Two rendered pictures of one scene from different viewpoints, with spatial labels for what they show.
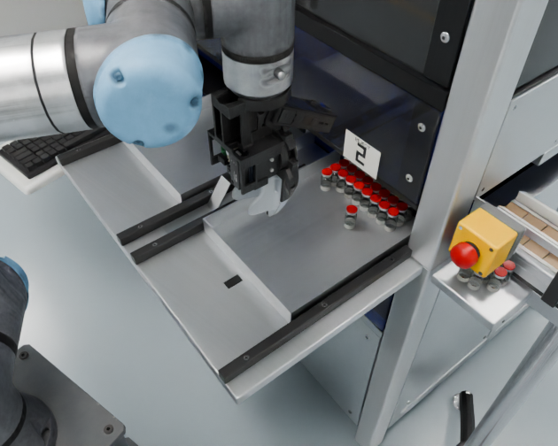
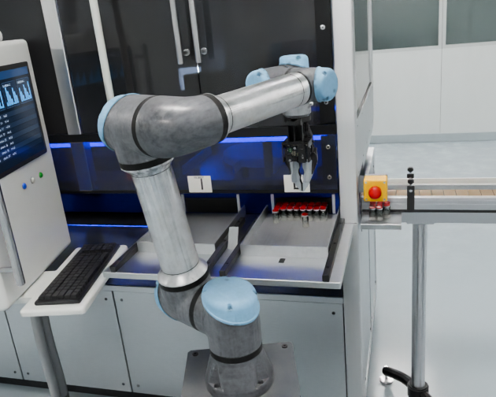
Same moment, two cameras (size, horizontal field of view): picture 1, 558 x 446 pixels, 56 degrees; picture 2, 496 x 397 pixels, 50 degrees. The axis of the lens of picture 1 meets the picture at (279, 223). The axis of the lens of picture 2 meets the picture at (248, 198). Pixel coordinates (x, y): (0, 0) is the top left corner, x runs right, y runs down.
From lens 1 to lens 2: 109 cm
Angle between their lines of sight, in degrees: 40
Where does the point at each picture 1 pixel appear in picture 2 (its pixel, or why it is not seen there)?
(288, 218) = (274, 235)
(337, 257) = (315, 235)
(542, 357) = (420, 254)
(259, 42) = not seen: hidden behind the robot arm
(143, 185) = not seen: hidden behind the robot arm
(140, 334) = not seen: outside the picture
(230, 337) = (309, 272)
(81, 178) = (137, 270)
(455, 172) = (352, 157)
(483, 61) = (346, 102)
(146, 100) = (330, 80)
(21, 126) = (297, 98)
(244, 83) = (301, 109)
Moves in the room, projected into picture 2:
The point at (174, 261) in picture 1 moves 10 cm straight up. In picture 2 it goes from (242, 268) to (238, 235)
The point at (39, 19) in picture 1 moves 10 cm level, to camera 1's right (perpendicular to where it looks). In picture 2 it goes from (31, 207) to (61, 198)
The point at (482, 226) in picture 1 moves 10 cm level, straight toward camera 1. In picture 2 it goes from (373, 178) to (385, 187)
